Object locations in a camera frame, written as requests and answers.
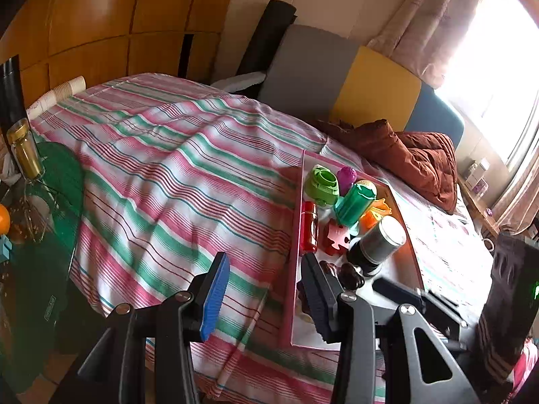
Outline stack of paper cups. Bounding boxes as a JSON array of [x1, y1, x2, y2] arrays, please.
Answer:
[[26, 76, 87, 121]]

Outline pink garment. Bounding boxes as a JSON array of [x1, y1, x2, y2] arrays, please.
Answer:
[[507, 339, 539, 400]]

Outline rust brown quilt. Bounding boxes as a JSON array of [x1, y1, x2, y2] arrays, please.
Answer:
[[314, 119, 459, 215]]

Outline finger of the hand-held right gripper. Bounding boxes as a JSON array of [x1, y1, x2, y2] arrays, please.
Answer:
[[426, 287, 461, 308], [372, 277, 470, 348]]

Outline green white toy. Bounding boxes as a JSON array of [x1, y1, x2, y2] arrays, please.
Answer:
[[304, 165, 340, 207]]

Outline gold lidded jar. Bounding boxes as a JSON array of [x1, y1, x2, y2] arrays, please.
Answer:
[[6, 119, 45, 180]]

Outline grey yellow blue headboard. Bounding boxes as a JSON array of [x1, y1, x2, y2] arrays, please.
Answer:
[[259, 24, 465, 146]]

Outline black rolled mat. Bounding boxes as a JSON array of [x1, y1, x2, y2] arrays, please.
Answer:
[[236, 0, 298, 89]]

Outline green glass table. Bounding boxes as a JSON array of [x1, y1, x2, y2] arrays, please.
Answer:
[[0, 141, 85, 392]]

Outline black bottle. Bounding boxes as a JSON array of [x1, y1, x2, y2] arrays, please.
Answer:
[[0, 55, 29, 135]]

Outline orange linked cubes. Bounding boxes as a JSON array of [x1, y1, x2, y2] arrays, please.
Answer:
[[360, 210, 385, 230]]

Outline window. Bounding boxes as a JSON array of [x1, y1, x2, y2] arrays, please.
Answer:
[[438, 0, 539, 169]]

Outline wooden side desk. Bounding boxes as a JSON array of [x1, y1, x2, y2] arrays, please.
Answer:
[[457, 174, 502, 236]]

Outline red plastic toy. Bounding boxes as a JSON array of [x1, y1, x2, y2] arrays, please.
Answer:
[[301, 201, 320, 251]]

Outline pink white tray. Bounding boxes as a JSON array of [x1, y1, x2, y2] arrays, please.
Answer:
[[290, 148, 424, 351]]

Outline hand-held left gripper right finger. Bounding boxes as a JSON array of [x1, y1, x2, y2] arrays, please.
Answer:
[[300, 252, 481, 404]]

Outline beige curtain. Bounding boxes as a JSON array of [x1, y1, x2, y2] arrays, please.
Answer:
[[492, 164, 539, 236], [367, 0, 493, 90]]

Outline purple toy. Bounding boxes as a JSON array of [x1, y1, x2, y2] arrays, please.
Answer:
[[336, 166, 358, 196]]

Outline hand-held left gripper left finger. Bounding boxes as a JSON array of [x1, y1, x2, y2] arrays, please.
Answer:
[[55, 251, 231, 404]]

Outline red puzzle piece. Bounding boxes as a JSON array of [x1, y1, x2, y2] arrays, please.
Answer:
[[322, 223, 352, 257]]

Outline striped bed sheet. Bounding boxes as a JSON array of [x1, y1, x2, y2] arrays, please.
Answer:
[[29, 72, 493, 400]]

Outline white box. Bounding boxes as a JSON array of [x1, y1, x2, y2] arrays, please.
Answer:
[[465, 158, 491, 183]]

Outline wooden wardrobe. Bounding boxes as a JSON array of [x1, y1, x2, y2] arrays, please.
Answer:
[[0, 0, 241, 106]]

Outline green spool toy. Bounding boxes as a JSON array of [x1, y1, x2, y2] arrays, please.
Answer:
[[334, 183, 376, 228]]

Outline black grey jar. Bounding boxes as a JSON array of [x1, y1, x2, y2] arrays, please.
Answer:
[[347, 215, 407, 277]]

